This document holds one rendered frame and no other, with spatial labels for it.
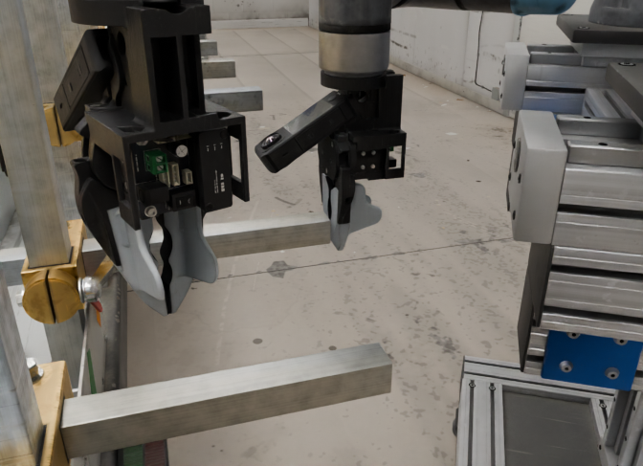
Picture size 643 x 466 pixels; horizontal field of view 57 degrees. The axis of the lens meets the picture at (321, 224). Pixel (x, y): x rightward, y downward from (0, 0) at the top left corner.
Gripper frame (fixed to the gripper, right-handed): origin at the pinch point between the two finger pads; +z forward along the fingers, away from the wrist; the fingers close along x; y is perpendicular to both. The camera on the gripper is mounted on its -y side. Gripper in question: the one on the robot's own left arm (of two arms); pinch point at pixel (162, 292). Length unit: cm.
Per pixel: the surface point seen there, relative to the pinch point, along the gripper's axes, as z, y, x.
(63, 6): -14, -67, 14
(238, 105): -1.6, -39.4, 28.4
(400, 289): 92, -99, 124
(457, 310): 92, -77, 130
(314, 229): 7.2, -14.5, 23.8
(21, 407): 2.0, 4.0, -10.5
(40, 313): 9.0, -17.7, -5.6
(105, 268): 1.5, -8.8, -1.4
